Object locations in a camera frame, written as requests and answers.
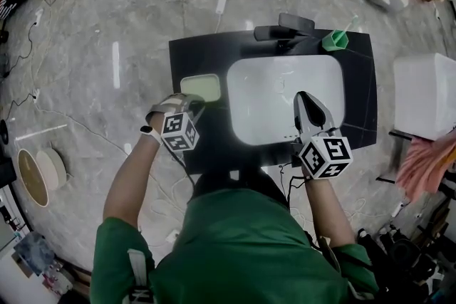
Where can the white power strip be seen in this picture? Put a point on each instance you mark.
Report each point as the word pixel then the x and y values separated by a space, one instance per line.
pixel 221 3
pixel 38 16
pixel 36 96

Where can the green shirt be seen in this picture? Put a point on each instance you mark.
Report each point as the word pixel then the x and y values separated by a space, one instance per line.
pixel 242 252

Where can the person's right forearm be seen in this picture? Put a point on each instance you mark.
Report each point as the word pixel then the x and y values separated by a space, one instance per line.
pixel 327 210

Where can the dark metal faucet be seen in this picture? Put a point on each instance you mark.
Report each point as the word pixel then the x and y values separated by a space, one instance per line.
pixel 285 30

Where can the white wrist watch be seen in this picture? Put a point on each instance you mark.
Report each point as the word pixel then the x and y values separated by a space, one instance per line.
pixel 151 134

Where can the white square tub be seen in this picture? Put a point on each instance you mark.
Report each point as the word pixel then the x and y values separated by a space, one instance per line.
pixel 424 92

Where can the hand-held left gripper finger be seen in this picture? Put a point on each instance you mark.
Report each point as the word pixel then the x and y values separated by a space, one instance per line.
pixel 197 110

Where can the black metal tub stand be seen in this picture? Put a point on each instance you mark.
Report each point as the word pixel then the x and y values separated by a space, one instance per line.
pixel 395 160

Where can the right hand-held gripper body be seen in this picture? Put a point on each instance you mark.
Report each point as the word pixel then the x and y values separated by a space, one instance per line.
pixel 326 156

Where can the pink towel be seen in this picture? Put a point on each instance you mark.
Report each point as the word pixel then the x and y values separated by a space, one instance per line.
pixel 424 171

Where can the white rectangular plastic tray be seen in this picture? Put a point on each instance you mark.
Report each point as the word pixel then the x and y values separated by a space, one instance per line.
pixel 199 87

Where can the round wooden side table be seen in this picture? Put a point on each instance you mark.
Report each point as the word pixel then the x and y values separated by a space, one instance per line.
pixel 39 174

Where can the white sink basin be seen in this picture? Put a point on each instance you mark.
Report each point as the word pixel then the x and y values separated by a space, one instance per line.
pixel 263 99

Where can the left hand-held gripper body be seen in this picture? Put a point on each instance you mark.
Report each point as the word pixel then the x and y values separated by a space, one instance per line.
pixel 180 131

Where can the black sink vanity cabinet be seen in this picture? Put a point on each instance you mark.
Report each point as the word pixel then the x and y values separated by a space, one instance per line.
pixel 199 53

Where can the person's left forearm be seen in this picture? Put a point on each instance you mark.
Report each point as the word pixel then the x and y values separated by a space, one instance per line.
pixel 124 181

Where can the person's dark trousers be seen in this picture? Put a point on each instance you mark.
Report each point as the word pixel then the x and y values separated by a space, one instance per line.
pixel 221 183

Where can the green toothbrush cup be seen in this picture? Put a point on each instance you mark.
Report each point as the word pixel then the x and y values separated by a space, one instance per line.
pixel 335 41

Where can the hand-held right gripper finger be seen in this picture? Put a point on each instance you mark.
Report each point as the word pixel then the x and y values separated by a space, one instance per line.
pixel 327 119
pixel 302 117

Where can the white green toothbrush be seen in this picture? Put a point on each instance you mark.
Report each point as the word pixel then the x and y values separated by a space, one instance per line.
pixel 351 24

